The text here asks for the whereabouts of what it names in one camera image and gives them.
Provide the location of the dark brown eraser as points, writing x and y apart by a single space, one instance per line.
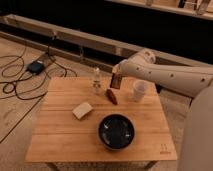
116 81

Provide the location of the black power adapter box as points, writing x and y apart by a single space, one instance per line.
36 67

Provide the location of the small clear bottle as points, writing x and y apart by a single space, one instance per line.
96 80

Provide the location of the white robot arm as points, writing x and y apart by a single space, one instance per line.
195 82

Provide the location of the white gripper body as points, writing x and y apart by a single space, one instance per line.
116 69

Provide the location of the black bowl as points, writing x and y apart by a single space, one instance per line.
116 132

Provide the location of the brown red oblong object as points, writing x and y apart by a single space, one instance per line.
111 96

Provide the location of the white sponge block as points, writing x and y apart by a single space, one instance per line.
82 109

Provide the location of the wooden table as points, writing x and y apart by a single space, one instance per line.
59 136

